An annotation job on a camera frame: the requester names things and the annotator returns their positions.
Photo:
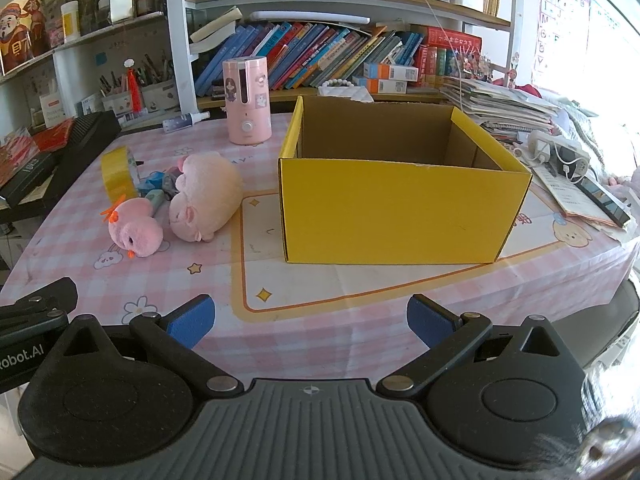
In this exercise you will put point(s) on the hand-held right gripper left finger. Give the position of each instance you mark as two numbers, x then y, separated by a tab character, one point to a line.
192	322

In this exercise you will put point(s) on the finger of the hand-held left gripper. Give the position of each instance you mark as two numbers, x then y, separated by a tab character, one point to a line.
55	292

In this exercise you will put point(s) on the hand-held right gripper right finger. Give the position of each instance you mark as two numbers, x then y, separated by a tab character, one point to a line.
430	320

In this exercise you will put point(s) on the small pink plush toy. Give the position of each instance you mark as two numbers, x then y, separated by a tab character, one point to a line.
135	230

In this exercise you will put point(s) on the yellow cardboard box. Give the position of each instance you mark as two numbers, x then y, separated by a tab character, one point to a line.
390	210

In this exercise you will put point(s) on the green correction tape case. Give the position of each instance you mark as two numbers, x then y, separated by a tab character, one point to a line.
157	201

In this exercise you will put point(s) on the large pink plush pig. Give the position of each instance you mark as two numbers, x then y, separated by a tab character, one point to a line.
205	195

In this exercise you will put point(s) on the yellow tape roll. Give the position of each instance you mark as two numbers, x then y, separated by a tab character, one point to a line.
117	175

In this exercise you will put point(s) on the pink checked tablecloth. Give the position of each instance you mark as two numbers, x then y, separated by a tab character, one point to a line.
150	280

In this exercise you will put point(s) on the black keyboard stand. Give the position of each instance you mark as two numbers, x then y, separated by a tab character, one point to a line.
20	215

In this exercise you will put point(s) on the flat black box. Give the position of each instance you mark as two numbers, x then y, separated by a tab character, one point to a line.
25	177

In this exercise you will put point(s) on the red envelope packet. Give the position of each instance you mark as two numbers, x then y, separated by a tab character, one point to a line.
52	135
17	155

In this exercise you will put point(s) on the blue plastic packet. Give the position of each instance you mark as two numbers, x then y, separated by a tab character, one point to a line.
152	182

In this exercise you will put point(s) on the black keyboard case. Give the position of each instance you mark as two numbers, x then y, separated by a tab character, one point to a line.
85	145

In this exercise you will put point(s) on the grey furry sleeve cuff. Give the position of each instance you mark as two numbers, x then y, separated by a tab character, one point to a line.
550	455

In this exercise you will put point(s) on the white card box red label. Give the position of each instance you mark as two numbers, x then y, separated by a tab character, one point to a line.
52	110

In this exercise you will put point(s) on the printed paper leaflet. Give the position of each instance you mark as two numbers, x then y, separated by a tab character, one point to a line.
565	195

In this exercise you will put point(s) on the black rounded chair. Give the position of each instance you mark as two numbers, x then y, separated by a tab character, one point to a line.
615	320

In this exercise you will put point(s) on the blue and white card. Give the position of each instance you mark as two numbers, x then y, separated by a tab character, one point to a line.
92	105

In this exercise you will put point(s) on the small patterned pen holder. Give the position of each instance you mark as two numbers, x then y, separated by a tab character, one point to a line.
117	102

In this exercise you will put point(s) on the small spray bottle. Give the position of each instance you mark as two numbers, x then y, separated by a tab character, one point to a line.
180	122

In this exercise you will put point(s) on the white plug adapter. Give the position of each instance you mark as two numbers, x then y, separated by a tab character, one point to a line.
540	144

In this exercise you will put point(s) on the black smartphone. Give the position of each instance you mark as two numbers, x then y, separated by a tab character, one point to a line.
602	202

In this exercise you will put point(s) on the white power strip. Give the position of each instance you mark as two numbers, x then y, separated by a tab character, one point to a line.
570	157

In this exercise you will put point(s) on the red tassel ornament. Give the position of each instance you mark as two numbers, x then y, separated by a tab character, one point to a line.
134	90

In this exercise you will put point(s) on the pink cylindrical humidifier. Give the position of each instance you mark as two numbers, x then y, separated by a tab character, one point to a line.
247	110

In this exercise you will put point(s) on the large patterned pen holder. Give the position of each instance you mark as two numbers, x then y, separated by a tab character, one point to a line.
160	95

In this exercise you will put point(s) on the stack of papers and notebooks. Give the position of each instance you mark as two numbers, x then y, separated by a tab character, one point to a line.
500	105

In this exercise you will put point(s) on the orange and white medicine box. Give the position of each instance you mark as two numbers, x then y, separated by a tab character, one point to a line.
382	85
392	71

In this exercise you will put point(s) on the fortune god paper figure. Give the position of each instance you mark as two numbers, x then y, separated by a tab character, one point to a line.
20	35

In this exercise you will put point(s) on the white shelf unit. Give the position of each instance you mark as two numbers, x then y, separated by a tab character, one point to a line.
177	60

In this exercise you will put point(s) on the white bottle yellow label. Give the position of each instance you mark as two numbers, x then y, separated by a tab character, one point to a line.
70	22

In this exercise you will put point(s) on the long row of coloured books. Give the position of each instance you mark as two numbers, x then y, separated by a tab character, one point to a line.
310	55

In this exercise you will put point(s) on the alphabet wall poster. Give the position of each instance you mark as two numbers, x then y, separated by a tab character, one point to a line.
560	20

